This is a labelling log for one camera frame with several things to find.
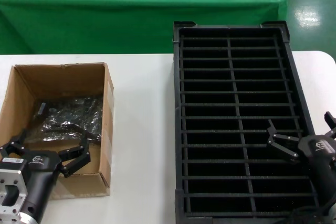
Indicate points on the translucent anti-static bag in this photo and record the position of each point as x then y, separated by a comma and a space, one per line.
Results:
73, 113

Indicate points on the green cloth covered table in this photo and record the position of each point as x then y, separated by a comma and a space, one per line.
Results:
105, 11

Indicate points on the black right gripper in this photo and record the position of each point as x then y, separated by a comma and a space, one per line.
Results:
323, 155

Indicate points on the black slotted container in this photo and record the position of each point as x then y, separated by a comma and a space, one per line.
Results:
231, 58

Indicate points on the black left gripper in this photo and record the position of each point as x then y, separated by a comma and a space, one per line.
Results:
42, 166

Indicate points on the graphics card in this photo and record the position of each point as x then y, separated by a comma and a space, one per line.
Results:
41, 108

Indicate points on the open brown cardboard box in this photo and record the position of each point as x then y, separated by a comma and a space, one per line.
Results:
65, 82

